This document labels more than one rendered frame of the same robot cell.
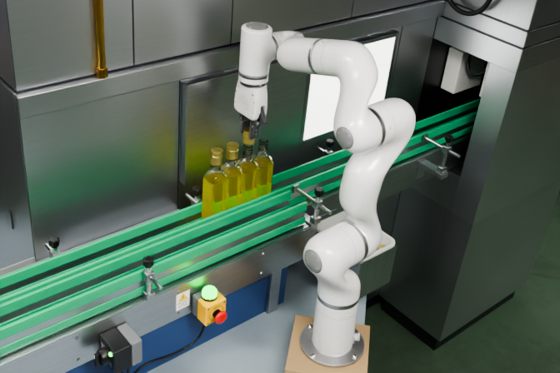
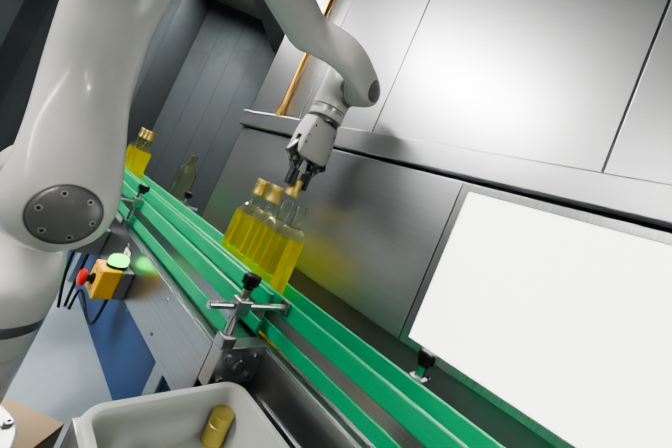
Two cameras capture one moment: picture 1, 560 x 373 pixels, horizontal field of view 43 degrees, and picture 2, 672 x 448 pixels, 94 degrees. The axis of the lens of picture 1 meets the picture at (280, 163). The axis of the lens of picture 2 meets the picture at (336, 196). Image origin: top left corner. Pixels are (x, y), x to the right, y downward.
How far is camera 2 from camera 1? 2.20 m
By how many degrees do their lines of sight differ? 87
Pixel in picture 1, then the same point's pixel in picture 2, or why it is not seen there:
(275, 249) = (174, 313)
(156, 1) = not seen: hidden behind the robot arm
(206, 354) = (79, 362)
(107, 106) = (273, 142)
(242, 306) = (129, 376)
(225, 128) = (320, 213)
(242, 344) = (71, 397)
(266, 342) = not seen: hidden behind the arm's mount
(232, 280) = (140, 297)
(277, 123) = (376, 259)
